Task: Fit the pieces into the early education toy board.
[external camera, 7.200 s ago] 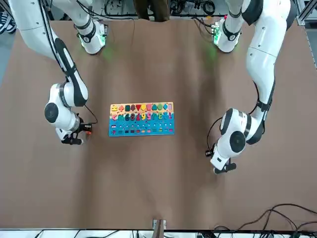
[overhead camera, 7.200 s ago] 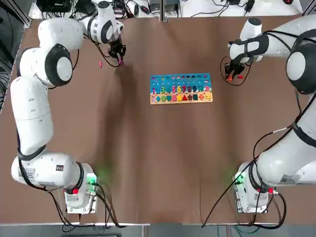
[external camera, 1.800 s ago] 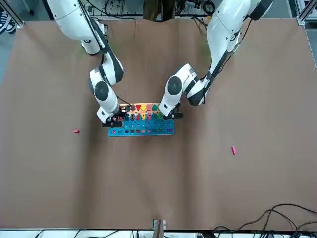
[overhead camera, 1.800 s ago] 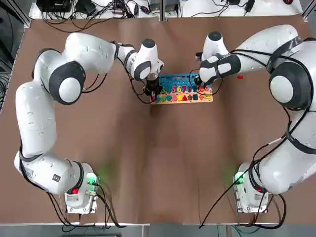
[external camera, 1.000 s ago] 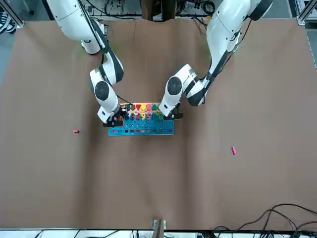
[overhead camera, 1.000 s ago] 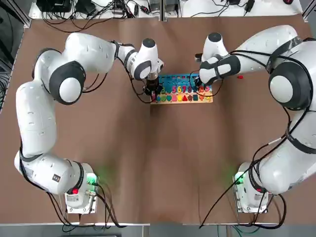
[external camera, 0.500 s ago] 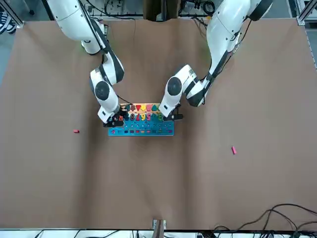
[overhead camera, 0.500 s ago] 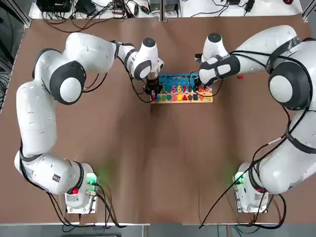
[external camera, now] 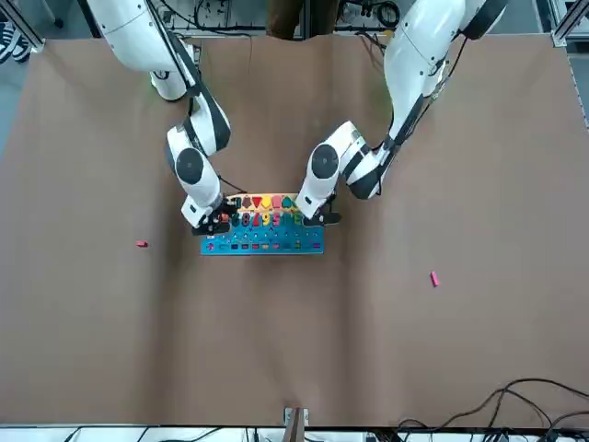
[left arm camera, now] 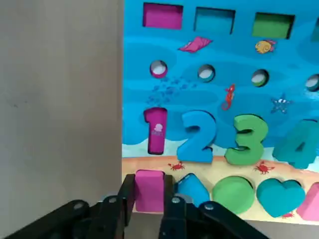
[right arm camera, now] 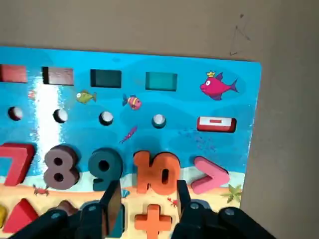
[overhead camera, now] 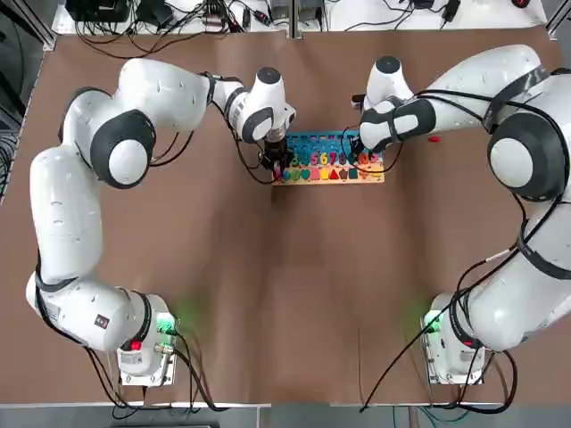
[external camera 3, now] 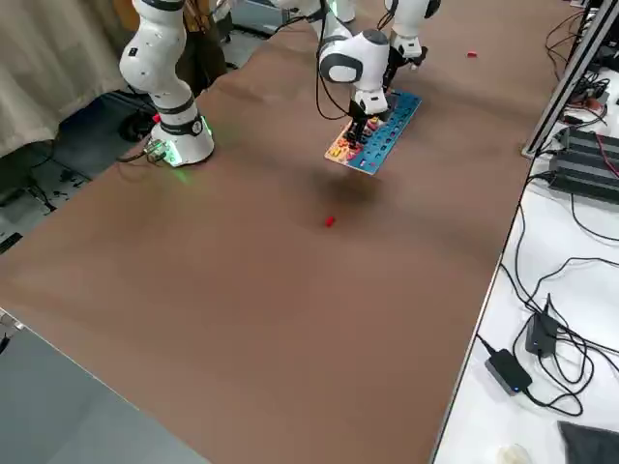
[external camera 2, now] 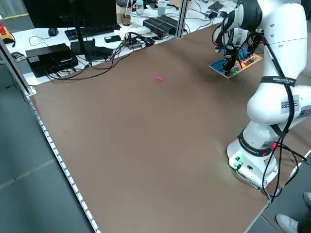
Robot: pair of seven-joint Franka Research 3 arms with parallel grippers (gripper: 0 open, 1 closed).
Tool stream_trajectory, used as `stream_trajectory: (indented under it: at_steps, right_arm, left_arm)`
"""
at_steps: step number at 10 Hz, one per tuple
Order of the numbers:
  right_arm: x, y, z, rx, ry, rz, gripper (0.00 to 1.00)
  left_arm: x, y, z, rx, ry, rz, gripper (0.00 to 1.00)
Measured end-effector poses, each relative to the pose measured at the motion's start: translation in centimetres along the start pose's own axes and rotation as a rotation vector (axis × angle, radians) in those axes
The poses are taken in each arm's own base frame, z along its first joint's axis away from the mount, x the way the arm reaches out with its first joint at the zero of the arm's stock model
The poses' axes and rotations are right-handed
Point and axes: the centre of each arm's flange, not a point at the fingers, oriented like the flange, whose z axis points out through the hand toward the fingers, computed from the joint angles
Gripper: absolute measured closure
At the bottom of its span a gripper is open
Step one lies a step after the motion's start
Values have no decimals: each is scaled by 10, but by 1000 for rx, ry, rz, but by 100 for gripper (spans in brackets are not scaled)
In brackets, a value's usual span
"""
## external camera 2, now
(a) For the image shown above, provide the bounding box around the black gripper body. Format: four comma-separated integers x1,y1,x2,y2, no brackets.
225,50,241,63
247,34,261,48

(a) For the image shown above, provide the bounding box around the colourful wooden toy board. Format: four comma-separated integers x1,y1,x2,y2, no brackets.
208,52,263,80

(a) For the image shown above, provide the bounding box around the black power supply box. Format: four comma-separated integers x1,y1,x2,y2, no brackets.
142,18,171,38
157,15,179,34

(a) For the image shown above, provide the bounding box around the teal bottle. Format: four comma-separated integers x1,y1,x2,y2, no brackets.
157,0,167,17

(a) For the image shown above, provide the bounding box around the brown cup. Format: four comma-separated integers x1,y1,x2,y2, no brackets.
121,12,132,26

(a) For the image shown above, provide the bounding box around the flat black adapter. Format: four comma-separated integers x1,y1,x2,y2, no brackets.
85,46,114,61

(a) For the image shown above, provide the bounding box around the black keyboard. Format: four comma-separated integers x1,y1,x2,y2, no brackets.
64,23,121,41

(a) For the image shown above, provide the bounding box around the person's shoe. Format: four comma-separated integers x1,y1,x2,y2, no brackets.
276,213,299,233

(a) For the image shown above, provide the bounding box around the black computer monitor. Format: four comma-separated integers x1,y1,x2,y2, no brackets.
23,0,119,61

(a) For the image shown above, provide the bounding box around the black box device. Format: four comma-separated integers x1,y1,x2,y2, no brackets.
25,43,79,78

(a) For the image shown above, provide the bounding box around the red emergency stop button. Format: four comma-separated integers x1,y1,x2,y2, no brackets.
0,21,15,44

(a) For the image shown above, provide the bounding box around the aluminium post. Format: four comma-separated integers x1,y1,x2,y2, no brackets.
175,0,190,39

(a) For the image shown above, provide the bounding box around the usb hub with cables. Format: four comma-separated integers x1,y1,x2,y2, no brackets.
124,31,156,50

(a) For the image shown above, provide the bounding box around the aluminium frame rail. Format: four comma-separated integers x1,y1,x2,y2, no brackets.
0,38,37,97

